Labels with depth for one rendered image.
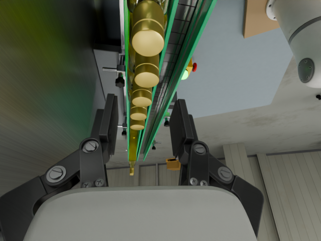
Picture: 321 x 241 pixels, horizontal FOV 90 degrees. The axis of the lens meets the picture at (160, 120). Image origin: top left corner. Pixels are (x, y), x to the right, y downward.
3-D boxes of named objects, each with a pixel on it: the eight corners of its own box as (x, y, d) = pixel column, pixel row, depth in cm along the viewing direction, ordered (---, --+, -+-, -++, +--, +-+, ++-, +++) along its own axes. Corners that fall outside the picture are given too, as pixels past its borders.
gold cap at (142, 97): (132, 73, 27) (131, 95, 25) (153, 75, 27) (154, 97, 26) (132, 86, 30) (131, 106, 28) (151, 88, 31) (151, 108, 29)
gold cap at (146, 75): (135, 45, 22) (133, 70, 20) (161, 48, 22) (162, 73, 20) (134, 63, 25) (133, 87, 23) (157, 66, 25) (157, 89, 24)
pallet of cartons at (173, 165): (171, 161, 736) (171, 170, 720) (165, 158, 666) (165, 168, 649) (196, 159, 698) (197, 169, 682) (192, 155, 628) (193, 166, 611)
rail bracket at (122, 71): (104, 44, 50) (99, 79, 44) (127, 47, 51) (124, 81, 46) (106, 54, 54) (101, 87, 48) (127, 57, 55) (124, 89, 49)
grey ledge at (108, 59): (96, 28, 55) (91, 53, 50) (123, 32, 56) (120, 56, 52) (116, 129, 140) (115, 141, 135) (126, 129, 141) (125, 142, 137)
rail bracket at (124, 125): (115, 111, 90) (113, 133, 85) (128, 112, 91) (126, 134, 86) (116, 114, 94) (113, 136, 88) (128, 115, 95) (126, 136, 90)
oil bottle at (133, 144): (130, 136, 130) (127, 173, 119) (136, 136, 131) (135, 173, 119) (130, 138, 135) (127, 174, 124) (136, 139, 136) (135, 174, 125)
